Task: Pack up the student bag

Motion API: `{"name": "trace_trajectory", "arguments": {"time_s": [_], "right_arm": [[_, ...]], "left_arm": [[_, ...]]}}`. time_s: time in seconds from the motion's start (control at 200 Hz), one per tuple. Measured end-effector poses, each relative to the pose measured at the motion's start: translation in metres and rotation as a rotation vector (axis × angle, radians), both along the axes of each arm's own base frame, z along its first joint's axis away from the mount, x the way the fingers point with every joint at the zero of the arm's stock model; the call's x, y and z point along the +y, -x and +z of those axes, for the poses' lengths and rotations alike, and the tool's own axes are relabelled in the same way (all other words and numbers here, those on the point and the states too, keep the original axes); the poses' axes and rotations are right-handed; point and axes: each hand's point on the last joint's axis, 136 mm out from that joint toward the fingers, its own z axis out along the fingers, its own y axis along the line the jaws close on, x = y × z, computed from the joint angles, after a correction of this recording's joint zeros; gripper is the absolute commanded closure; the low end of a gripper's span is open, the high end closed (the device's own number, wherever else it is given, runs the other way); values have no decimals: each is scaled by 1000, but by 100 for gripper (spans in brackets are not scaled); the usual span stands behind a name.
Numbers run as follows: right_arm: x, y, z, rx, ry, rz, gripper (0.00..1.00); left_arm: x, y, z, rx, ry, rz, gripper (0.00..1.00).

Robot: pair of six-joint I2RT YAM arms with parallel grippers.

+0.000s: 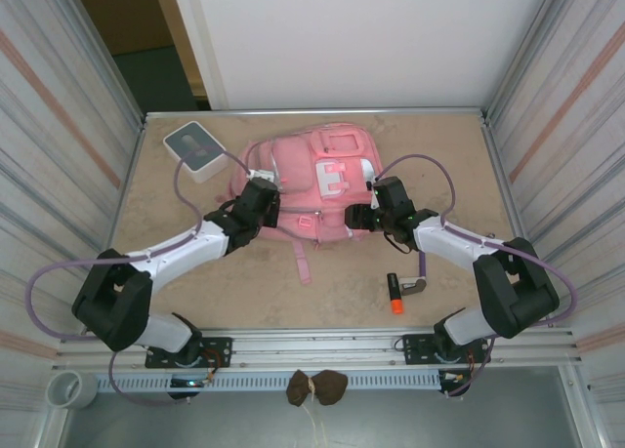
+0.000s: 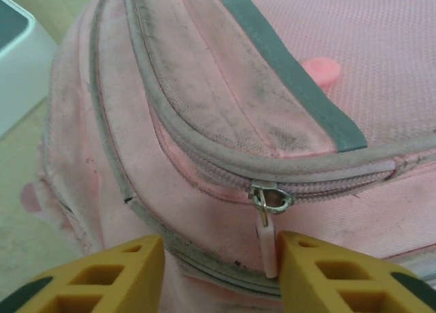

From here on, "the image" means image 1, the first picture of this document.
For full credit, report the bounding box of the pink backpack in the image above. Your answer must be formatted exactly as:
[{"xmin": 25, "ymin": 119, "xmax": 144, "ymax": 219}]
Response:
[{"xmin": 225, "ymin": 122, "xmax": 385, "ymax": 287}]

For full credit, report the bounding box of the aluminium mounting rail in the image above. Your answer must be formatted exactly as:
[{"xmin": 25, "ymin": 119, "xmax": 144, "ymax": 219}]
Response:
[{"xmin": 53, "ymin": 326, "xmax": 585, "ymax": 371}]

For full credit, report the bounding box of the brown wooden door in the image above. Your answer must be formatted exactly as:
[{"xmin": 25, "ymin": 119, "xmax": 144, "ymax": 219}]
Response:
[{"xmin": 70, "ymin": 0, "xmax": 206, "ymax": 98}]

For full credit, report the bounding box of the orange black highlighter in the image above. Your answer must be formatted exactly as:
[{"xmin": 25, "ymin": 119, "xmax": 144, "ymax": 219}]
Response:
[{"xmin": 386, "ymin": 271, "xmax": 406, "ymax": 316}]

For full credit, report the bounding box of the thin beige string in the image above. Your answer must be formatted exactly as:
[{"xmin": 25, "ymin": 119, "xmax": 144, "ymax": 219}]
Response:
[{"xmin": 298, "ymin": 402, "xmax": 329, "ymax": 448}]

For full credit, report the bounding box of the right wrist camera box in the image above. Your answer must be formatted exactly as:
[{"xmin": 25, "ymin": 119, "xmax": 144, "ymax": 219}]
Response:
[{"xmin": 364, "ymin": 177, "xmax": 381, "ymax": 211}]

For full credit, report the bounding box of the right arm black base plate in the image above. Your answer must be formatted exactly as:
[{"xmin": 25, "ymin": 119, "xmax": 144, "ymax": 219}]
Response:
[{"xmin": 402, "ymin": 331, "xmax": 492, "ymax": 366}]

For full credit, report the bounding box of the brown cloth bag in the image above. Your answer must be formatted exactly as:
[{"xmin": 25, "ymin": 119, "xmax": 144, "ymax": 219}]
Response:
[{"xmin": 285, "ymin": 368, "xmax": 350, "ymax": 409}]

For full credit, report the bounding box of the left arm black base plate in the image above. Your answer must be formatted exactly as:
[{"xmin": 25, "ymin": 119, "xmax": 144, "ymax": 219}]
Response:
[{"xmin": 145, "ymin": 336, "xmax": 233, "ymax": 370}]

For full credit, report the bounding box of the white tissue box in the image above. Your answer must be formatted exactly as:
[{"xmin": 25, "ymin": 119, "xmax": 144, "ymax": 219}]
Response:
[{"xmin": 163, "ymin": 120, "xmax": 230, "ymax": 184}]

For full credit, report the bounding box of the white slotted cable duct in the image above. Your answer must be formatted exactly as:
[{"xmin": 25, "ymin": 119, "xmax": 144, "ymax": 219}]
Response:
[{"xmin": 95, "ymin": 372, "xmax": 443, "ymax": 393}]

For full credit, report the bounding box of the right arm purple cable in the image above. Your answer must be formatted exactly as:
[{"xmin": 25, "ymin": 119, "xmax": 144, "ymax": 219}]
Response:
[{"xmin": 374, "ymin": 152, "xmax": 581, "ymax": 399}]

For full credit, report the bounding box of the white cup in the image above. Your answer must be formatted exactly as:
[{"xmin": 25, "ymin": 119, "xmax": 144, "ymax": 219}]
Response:
[{"xmin": 46, "ymin": 369, "xmax": 99, "ymax": 411}]

